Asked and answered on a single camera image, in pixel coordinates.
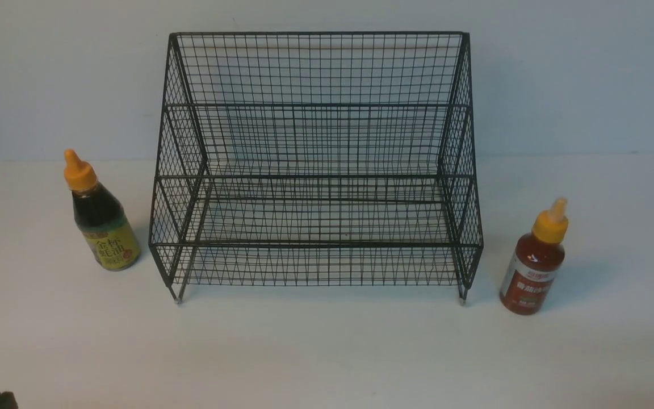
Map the dark soy sauce bottle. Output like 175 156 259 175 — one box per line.
63 149 141 271

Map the black wire mesh rack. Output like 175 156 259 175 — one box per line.
148 31 484 303

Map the red ketchup sauce bottle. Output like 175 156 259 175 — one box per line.
499 197 569 315

